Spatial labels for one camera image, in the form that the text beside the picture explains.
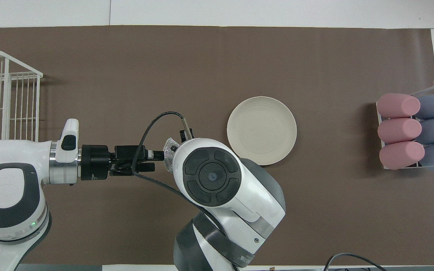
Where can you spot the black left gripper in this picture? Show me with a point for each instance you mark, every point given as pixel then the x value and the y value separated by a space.
pixel 94 162

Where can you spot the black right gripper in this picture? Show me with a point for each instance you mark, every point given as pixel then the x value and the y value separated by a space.
pixel 185 136

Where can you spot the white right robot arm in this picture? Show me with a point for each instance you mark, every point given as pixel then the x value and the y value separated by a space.
pixel 217 177

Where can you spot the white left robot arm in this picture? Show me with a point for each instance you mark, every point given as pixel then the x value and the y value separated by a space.
pixel 13 195

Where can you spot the cream round plate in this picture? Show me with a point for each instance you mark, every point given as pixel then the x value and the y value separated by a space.
pixel 264 128

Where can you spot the brown table mat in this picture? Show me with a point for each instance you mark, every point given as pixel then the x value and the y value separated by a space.
pixel 164 75

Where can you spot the pink plastic cup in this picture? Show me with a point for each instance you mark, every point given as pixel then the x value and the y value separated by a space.
pixel 401 155
pixel 398 105
pixel 399 131

